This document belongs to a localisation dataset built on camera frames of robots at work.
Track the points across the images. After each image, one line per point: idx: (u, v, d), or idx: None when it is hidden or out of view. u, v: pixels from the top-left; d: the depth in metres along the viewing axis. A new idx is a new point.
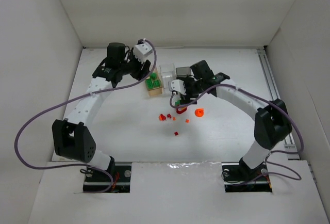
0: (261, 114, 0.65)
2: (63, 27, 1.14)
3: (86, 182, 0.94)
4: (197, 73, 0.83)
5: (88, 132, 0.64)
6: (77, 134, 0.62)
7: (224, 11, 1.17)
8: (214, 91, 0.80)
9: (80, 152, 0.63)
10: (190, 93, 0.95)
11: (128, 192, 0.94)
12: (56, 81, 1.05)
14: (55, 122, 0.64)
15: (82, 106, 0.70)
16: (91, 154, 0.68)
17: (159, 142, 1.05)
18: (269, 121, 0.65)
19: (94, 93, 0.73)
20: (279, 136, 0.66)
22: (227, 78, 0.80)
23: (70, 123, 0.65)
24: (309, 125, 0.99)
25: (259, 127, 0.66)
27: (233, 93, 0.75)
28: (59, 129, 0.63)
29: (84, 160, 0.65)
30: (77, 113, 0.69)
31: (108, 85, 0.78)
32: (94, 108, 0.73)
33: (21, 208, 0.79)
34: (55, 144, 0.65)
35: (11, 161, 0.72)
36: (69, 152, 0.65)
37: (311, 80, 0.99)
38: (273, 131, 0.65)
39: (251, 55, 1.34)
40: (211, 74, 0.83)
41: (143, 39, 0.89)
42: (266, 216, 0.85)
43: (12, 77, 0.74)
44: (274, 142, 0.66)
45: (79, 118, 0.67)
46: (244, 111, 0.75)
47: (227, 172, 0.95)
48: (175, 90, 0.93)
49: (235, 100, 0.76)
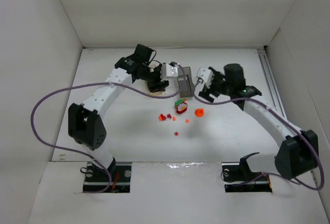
0: (289, 143, 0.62)
2: (63, 27, 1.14)
3: (86, 182, 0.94)
4: (230, 78, 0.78)
5: (99, 120, 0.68)
6: (89, 120, 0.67)
7: (225, 11, 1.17)
8: (242, 103, 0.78)
9: (89, 136, 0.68)
10: (213, 90, 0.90)
11: (128, 192, 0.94)
12: (56, 81, 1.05)
14: (73, 105, 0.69)
15: (99, 94, 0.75)
16: (99, 141, 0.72)
17: (159, 142, 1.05)
18: (296, 153, 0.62)
19: (112, 84, 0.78)
20: (302, 169, 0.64)
22: (259, 94, 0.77)
23: (85, 109, 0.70)
24: (309, 126, 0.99)
25: (284, 155, 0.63)
27: (263, 112, 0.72)
28: (75, 112, 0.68)
29: (93, 145, 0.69)
30: (93, 100, 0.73)
31: (127, 79, 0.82)
32: (111, 97, 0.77)
33: (21, 208, 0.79)
34: (69, 126, 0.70)
35: (11, 161, 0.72)
36: (80, 135, 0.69)
37: (311, 80, 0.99)
38: (297, 163, 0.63)
39: (251, 55, 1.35)
40: (244, 83, 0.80)
41: (176, 63, 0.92)
42: (265, 216, 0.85)
43: (12, 77, 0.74)
44: (296, 173, 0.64)
45: (94, 106, 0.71)
46: (269, 131, 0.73)
47: (227, 172, 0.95)
48: (201, 78, 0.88)
49: (263, 119, 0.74)
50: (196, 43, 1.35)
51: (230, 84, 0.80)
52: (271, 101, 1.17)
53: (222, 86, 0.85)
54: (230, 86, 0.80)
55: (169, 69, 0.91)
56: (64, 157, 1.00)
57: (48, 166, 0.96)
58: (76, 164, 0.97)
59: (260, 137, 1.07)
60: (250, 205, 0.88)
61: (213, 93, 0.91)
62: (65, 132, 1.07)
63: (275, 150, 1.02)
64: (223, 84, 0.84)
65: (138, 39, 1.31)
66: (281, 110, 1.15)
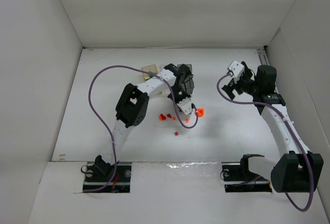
0: (290, 157, 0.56)
2: (63, 27, 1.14)
3: (86, 182, 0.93)
4: (260, 79, 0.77)
5: (146, 103, 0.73)
6: (139, 99, 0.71)
7: (224, 11, 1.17)
8: (261, 108, 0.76)
9: (134, 113, 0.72)
10: (238, 86, 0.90)
11: (128, 192, 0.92)
12: (56, 82, 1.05)
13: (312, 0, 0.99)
14: (129, 84, 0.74)
15: (150, 82, 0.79)
16: (138, 122, 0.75)
17: (159, 142, 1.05)
18: (294, 169, 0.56)
19: (162, 79, 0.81)
20: (295, 188, 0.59)
22: (282, 104, 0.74)
23: (136, 90, 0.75)
24: (309, 125, 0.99)
25: (281, 167, 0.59)
27: (278, 121, 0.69)
28: (129, 90, 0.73)
29: (132, 122, 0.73)
30: (145, 86, 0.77)
31: (172, 80, 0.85)
32: (158, 89, 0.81)
33: (21, 208, 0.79)
34: (119, 100, 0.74)
35: (12, 161, 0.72)
36: (126, 111, 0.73)
37: (311, 80, 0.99)
38: (291, 180, 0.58)
39: (251, 54, 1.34)
40: (271, 89, 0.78)
41: (194, 107, 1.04)
42: (265, 216, 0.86)
43: (12, 78, 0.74)
44: (285, 189, 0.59)
45: (146, 90, 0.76)
46: (277, 143, 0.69)
47: (227, 172, 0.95)
48: (232, 72, 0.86)
49: (275, 130, 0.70)
50: (196, 43, 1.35)
51: (258, 85, 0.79)
52: None
53: (250, 85, 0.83)
54: (257, 88, 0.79)
55: (187, 107, 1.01)
56: (64, 157, 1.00)
57: (48, 166, 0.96)
58: (76, 164, 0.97)
59: (260, 136, 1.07)
60: (250, 205, 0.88)
61: (237, 90, 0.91)
62: (66, 132, 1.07)
63: (274, 149, 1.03)
64: (251, 83, 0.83)
65: (139, 39, 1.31)
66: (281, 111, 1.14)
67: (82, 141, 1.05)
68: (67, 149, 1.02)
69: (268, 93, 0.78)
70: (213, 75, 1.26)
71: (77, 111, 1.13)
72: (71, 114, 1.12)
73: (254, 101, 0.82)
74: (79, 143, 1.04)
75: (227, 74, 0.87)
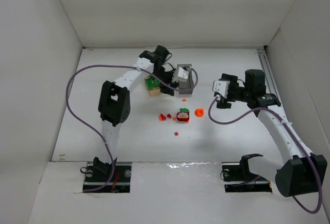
0: (294, 161, 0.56)
2: (63, 27, 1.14)
3: (86, 182, 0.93)
4: (250, 81, 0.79)
5: (128, 97, 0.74)
6: (120, 95, 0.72)
7: (224, 11, 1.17)
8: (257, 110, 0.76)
9: (118, 111, 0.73)
10: (230, 98, 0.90)
11: (128, 192, 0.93)
12: (56, 82, 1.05)
13: None
14: (106, 82, 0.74)
15: (128, 76, 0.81)
16: (124, 117, 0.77)
17: (159, 142, 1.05)
18: (299, 173, 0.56)
19: (139, 69, 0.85)
20: (302, 190, 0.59)
22: (277, 104, 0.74)
23: (115, 86, 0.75)
24: (310, 125, 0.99)
25: (286, 172, 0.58)
27: (276, 124, 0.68)
28: (108, 88, 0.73)
29: (118, 120, 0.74)
30: (123, 80, 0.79)
31: (150, 66, 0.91)
32: (136, 79, 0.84)
33: (21, 208, 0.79)
34: (100, 100, 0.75)
35: (12, 161, 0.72)
36: (109, 109, 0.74)
37: (311, 80, 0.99)
38: (297, 184, 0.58)
39: (251, 54, 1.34)
40: (263, 90, 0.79)
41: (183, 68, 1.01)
42: (265, 216, 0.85)
43: (12, 78, 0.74)
44: (292, 193, 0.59)
45: (125, 84, 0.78)
46: (278, 146, 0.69)
47: (227, 172, 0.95)
48: (218, 92, 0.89)
49: (275, 133, 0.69)
50: (196, 43, 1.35)
51: (249, 90, 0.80)
52: None
53: (242, 91, 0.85)
54: (249, 92, 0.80)
55: (181, 73, 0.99)
56: (64, 157, 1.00)
57: (48, 166, 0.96)
58: (76, 164, 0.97)
59: (260, 137, 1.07)
60: (250, 205, 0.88)
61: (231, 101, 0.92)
62: (66, 132, 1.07)
63: (275, 150, 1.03)
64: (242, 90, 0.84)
65: (139, 38, 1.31)
66: None
67: (82, 141, 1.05)
68: (67, 149, 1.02)
69: (261, 94, 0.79)
70: (213, 75, 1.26)
71: (77, 110, 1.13)
72: (71, 113, 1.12)
73: (251, 108, 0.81)
74: (79, 143, 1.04)
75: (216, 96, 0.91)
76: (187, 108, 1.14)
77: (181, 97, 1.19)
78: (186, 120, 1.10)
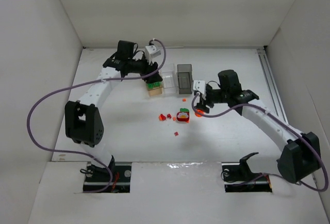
0: (292, 147, 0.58)
2: (63, 26, 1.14)
3: (86, 182, 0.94)
4: (226, 83, 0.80)
5: (98, 113, 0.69)
6: (87, 112, 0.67)
7: (224, 11, 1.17)
8: (240, 109, 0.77)
9: (89, 131, 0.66)
10: (208, 100, 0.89)
11: (128, 192, 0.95)
12: (56, 81, 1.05)
13: None
14: (69, 102, 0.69)
15: (94, 90, 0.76)
16: (98, 138, 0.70)
17: (159, 142, 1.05)
18: (299, 156, 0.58)
19: (104, 80, 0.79)
20: (306, 172, 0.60)
22: (256, 97, 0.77)
23: (81, 106, 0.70)
24: (310, 125, 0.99)
25: (286, 159, 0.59)
27: (262, 116, 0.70)
28: (71, 108, 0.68)
29: (93, 142, 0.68)
30: (88, 96, 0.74)
31: (117, 75, 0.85)
32: (104, 92, 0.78)
33: (21, 208, 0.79)
34: (66, 124, 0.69)
35: (11, 161, 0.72)
36: (78, 131, 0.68)
37: (311, 79, 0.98)
38: (300, 167, 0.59)
39: (251, 55, 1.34)
40: (240, 89, 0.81)
41: (152, 41, 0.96)
42: (265, 216, 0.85)
43: (12, 78, 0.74)
44: (299, 178, 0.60)
45: (91, 100, 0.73)
46: (269, 136, 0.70)
47: (227, 172, 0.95)
48: (198, 90, 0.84)
49: (263, 124, 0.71)
50: (196, 43, 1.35)
51: (227, 91, 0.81)
52: (271, 101, 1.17)
53: (219, 93, 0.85)
54: (227, 93, 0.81)
55: (150, 49, 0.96)
56: (64, 156, 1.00)
57: (48, 166, 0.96)
58: (76, 164, 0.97)
59: (260, 136, 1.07)
60: (251, 205, 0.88)
61: (210, 103, 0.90)
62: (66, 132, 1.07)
63: (275, 149, 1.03)
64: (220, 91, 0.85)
65: (138, 39, 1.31)
66: (282, 111, 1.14)
67: None
68: (67, 149, 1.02)
69: (238, 93, 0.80)
70: (213, 75, 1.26)
71: None
72: None
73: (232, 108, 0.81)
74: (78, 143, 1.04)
75: (195, 95, 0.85)
76: (187, 108, 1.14)
77: (181, 97, 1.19)
78: (187, 120, 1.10)
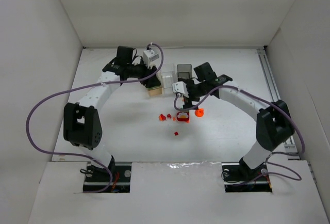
0: (263, 114, 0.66)
2: (63, 27, 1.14)
3: (86, 182, 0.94)
4: (201, 74, 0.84)
5: (97, 115, 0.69)
6: (87, 114, 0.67)
7: (224, 11, 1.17)
8: (217, 92, 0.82)
9: (88, 133, 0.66)
10: (193, 97, 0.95)
11: (128, 192, 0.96)
12: (56, 81, 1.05)
13: None
14: (68, 104, 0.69)
15: (93, 93, 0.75)
16: (97, 140, 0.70)
17: (159, 142, 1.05)
18: (270, 122, 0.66)
19: (104, 83, 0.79)
20: (281, 137, 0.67)
22: (230, 79, 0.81)
23: (80, 108, 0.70)
24: (310, 125, 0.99)
25: (261, 128, 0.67)
27: (235, 94, 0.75)
28: (71, 110, 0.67)
29: (91, 144, 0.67)
30: (87, 98, 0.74)
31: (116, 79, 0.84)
32: (103, 96, 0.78)
33: (21, 208, 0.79)
34: (65, 126, 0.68)
35: (11, 161, 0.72)
36: (77, 134, 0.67)
37: (311, 80, 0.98)
38: (274, 132, 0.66)
39: (251, 55, 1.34)
40: (215, 76, 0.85)
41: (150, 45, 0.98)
42: (265, 216, 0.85)
43: (12, 78, 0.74)
44: (275, 143, 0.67)
45: (90, 103, 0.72)
46: (245, 111, 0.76)
47: (227, 172, 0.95)
48: (179, 91, 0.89)
49: (238, 101, 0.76)
50: (195, 43, 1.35)
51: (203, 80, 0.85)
52: None
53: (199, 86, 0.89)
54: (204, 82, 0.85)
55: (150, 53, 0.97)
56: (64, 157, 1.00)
57: (48, 166, 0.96)
58: (76, 164, 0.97)
59: None
60: (251, 205, 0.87)
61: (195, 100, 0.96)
62: None
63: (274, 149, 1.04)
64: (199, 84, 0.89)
65: (138, 39, 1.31)
66: None
67: None
68: (67, 149, 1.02)
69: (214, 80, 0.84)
70: None
71: None
72: None
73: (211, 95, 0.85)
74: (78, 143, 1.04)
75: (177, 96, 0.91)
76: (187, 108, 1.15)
77: None
78: (186, 120, 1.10)
